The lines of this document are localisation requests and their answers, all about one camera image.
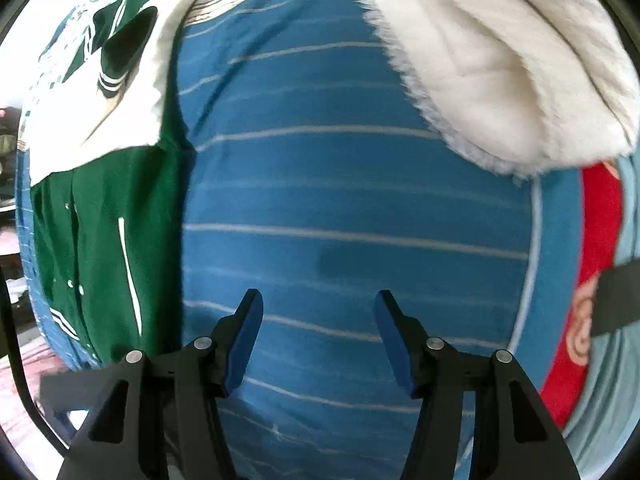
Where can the blue striped bed sheet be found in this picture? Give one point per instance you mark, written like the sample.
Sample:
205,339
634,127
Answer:
311,177

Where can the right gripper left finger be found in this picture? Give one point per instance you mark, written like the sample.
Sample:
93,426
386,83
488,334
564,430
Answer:
135,405

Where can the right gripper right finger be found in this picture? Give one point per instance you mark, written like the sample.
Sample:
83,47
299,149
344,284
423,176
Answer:
514,435

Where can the white fleece blanket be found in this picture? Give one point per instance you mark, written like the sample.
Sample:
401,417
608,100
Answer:
518,87

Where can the red cartoon pillow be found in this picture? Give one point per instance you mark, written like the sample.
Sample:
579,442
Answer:
603,214

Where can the green varsity jacket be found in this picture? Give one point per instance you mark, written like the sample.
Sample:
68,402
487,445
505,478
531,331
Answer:
107,157

